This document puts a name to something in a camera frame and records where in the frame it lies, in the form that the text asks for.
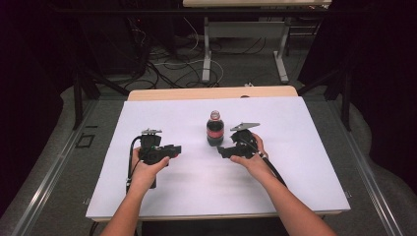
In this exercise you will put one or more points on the person's right hand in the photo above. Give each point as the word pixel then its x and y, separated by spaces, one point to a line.
pixel 255 165

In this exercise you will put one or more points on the black metal stand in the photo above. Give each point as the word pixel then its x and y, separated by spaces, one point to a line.
pixel 344 95
pixel 80 95

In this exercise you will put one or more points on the white table board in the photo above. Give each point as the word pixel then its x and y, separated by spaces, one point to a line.
pixel 203 183

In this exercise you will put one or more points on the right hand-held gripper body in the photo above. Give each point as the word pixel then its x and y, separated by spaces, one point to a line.
pixel 244 144

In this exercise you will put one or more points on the dark table grommet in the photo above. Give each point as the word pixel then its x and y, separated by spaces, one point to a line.
pixel 244 96

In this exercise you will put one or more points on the dark cola bottle red label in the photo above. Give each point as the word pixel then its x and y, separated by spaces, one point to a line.
pixel 215 131

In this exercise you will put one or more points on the white metal frame desk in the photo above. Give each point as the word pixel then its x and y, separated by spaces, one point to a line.
pixel 246 29

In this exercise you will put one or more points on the silver metal floor rail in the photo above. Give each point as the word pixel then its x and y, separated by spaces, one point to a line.
pixel 49 177
pixel 370 177

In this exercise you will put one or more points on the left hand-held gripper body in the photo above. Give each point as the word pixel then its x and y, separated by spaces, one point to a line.
pixel 151 149

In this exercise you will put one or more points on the light wooden table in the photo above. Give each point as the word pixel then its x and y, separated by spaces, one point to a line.
pixel 209 92

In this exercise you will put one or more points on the person's left hand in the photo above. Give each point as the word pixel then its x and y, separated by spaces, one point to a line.
pixel 147 175

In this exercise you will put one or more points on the black horizontal bar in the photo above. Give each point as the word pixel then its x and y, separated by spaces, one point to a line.
pixel 196 10

